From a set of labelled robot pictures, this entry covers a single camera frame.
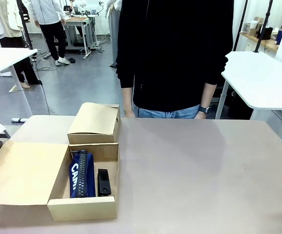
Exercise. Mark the cardboard box large lid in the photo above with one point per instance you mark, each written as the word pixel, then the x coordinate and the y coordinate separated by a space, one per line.
pixel 21 170

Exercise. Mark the blue pencil case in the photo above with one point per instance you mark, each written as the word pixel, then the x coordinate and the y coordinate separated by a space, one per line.
pixel 78 175

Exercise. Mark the small cardboard box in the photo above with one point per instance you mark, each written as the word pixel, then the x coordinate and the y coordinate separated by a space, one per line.
pixel 94 122

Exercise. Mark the black stapler with silver tray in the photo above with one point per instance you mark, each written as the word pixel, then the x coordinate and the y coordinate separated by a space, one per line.
pixel 104 182

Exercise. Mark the person right forearm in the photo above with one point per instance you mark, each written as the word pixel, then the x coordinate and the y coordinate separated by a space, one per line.
pixel 127 97

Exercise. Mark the person left forearm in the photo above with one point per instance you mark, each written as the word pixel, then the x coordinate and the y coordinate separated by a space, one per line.
pixel 208 95

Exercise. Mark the black box on counter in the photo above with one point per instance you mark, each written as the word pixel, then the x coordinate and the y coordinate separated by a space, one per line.
pixel 267 33

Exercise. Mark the person left hand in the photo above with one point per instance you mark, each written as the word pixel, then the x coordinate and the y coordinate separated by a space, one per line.
pixel 200 116

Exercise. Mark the person right hand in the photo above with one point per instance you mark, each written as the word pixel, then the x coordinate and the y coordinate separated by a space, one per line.
pixel 129 113

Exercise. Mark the white tube on floor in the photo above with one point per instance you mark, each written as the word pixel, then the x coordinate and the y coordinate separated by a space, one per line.
pixel 19 119

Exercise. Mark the black bag under table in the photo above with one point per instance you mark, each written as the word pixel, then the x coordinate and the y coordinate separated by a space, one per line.
pixel 238 106

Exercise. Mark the white table with white leg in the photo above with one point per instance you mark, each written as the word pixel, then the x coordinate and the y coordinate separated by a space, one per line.
pixel 2 58

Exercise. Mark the white rounded table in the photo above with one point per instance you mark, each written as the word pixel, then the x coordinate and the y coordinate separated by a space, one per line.
pixel 260 78

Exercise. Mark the dark wrist watch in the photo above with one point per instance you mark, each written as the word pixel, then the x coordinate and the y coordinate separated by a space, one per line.
pixel 204 109

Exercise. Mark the black foot pedal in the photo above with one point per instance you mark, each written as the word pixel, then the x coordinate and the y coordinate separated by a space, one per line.
pixel 72 60

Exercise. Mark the person cream jacket black trousers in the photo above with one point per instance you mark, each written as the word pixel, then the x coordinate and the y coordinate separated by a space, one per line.
pixel 11 24

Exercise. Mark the black tripod pole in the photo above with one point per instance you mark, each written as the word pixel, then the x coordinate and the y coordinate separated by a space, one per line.
pixel 25 26

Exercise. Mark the dark blue bottle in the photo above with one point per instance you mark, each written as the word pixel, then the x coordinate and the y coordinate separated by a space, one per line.
pixel 279 36

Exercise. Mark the wooden counter shelf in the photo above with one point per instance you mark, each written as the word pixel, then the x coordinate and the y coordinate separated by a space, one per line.
pixel 258 40

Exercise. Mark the person white coat black trousers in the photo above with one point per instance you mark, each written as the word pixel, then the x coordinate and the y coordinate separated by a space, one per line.
pixel 50 29

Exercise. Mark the blue jeans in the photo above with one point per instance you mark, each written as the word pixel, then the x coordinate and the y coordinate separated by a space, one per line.
pixel 167 112

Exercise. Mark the thick black stand pole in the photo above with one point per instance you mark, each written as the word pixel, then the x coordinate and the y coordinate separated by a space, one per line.
pixel 263 26

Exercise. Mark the brown cardboard carton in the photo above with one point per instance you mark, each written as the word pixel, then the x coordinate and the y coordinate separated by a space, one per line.
pixel 256 28

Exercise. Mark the white cup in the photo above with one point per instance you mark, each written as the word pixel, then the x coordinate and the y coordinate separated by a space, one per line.
pixel 253 24

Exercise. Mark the grey workbench with equipment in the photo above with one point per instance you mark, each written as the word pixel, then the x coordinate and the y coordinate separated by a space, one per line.
pixel 81 26

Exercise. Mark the thin black stand pole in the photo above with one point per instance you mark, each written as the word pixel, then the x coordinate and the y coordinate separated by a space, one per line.
pixel 241 22

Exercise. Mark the person in grey trousers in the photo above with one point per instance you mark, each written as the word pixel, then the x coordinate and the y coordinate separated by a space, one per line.
pixel 114 36

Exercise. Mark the person torso black sweater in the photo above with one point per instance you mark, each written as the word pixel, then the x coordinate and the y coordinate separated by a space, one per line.
pixel 175 48

